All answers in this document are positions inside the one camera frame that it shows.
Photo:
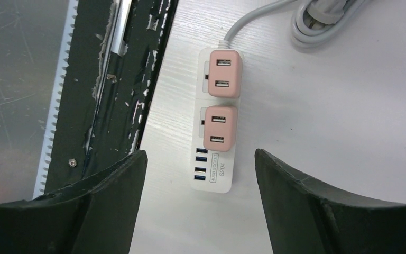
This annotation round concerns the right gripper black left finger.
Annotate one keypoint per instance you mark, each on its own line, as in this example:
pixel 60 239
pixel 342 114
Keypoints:
pixel 94 215

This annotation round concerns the long white power strip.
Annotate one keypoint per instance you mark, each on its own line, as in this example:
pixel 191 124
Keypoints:
pixel 211 171

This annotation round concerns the pink plug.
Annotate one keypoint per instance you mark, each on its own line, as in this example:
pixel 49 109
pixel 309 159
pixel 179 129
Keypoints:
pixel 225 73
pixel 220 127

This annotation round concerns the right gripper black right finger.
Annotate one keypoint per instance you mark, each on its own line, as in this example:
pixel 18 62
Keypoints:
pixel 306 215

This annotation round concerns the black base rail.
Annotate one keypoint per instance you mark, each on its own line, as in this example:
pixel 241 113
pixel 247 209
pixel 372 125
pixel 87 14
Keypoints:
pixel 109 63

